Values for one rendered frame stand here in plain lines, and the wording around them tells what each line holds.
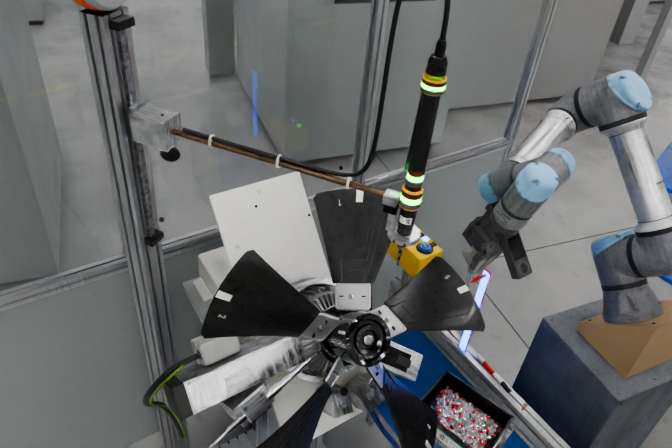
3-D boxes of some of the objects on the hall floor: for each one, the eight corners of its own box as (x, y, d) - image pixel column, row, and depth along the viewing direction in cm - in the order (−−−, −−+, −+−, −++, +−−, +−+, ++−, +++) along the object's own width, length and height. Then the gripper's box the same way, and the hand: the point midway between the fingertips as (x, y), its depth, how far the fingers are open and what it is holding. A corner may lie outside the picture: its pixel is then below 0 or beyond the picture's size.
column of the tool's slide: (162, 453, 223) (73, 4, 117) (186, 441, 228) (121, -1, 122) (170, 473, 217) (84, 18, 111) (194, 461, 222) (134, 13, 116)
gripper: (507, 196, 127) (468, 247, 143) (479, 206, 123) (442, 257, 139) (531, 225, 123) (488, 274, 139) (502, 236, 119) (462, 285, 135)
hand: (474, 272), depth 137 cm, fingers closed
